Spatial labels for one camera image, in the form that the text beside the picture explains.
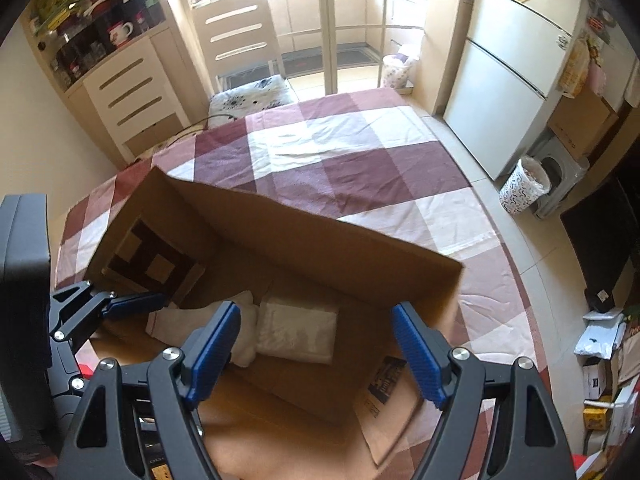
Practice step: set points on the white refrigerator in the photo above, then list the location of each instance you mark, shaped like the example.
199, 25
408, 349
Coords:
505, 75

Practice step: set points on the white padded packet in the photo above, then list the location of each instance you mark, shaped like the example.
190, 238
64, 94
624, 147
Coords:
300, 330
170, 322

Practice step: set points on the yellow hanging bag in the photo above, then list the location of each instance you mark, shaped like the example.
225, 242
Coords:
574, 67

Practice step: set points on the dark kitchen doormat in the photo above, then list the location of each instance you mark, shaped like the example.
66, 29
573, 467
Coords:
350, 57

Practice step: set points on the pink hanging bag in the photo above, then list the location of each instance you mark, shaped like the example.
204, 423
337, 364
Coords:
597, 80

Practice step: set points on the black flat screen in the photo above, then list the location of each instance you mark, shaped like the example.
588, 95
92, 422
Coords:
597, 240

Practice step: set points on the row of storage jars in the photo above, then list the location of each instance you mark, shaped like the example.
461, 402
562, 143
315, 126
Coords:
80, 25

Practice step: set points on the kitchen base cabinets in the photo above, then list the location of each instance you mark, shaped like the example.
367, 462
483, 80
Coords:
305, 15

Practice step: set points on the grey plastic stool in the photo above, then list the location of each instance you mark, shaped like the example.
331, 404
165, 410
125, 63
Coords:
562, 180

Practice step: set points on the cream wooden chair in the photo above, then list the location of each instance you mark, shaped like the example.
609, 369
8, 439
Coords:
235, 35

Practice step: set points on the brown cardboard box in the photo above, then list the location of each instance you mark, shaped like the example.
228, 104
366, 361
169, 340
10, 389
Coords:
300, 240

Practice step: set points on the white mug red print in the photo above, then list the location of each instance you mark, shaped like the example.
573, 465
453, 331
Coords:
119, 35

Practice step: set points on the flat cardboard carton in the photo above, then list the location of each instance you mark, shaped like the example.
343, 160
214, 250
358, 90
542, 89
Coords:
582, 125

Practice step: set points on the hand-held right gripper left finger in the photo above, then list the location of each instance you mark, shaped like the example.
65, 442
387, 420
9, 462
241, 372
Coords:
217, 355

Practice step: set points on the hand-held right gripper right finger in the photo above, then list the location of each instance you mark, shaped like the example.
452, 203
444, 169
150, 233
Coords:
420, 355

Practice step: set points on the black squiggle waste bin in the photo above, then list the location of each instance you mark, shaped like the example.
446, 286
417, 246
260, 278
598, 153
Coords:
520, 190

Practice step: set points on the glass sliding door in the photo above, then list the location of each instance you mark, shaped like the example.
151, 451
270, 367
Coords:
327, 35

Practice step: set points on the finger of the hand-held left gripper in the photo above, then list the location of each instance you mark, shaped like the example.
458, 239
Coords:
80, 389
135, 303

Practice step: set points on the pile of parcels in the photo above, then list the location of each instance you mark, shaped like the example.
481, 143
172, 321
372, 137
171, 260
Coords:
607, 370

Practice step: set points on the cream display cabinet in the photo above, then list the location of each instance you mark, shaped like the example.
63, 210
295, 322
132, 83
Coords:
135, 90

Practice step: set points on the floral seat cushion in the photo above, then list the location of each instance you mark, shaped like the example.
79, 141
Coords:
255, 92

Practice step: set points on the red patterned carton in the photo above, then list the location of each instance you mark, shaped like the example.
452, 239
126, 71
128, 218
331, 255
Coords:
585, 467

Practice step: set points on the floral waste bin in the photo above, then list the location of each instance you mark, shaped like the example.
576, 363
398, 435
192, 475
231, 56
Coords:
399, 72

